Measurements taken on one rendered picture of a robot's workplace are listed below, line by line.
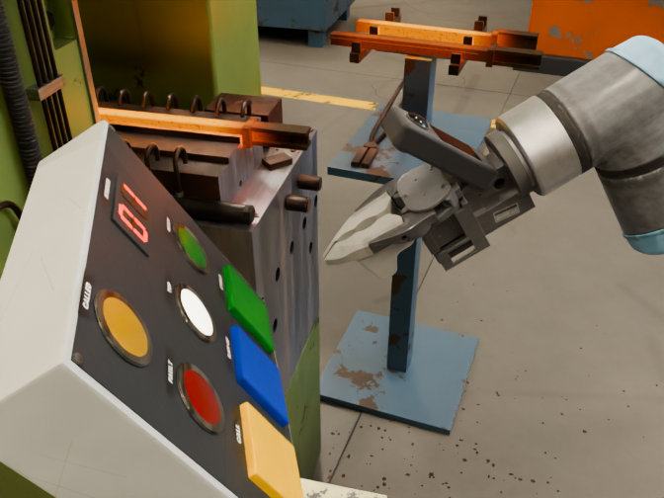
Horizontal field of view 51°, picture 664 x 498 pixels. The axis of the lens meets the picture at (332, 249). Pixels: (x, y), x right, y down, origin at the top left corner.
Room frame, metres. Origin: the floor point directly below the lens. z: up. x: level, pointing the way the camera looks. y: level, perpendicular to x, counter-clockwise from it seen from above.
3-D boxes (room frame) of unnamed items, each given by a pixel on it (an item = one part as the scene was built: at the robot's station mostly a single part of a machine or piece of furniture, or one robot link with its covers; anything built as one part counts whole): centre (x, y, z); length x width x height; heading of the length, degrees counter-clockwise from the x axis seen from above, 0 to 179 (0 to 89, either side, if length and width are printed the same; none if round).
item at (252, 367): (0.47, 0.07, 1.01); 0.07 x 0.05 x 0.07; 11
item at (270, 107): (1.20, 0.16, 0.95); 0.12 x 0.09 x 0.07; 76
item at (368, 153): (1.69, -0.15, 0.75); 0.60 x 0.04 x 0.01; 163
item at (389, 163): (1.54, -0.20, 0.74); 0.40 x 0.30 x 0.02; 159
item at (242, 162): (1.06, 0.35, 0.96); 0.42 x 0.20 x 0.09; 76
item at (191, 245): (0.56, 0.14, 1.09); 0.05 x 0.03 x 0.04; 166
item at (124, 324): (0.35, 0.14, 1.16); 0.05 x 0.03 x 0.04; 166
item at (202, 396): (0.36, 0.10, 1.09); 0.05 x 0.03 x 0.04; 166
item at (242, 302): (0.57, 0.09, 1.01); 0.07 x 0.05 x 0.07; 11
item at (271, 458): (0.37, 0.05, 1.01); 0.07 x 0.05 x 0.07; 11
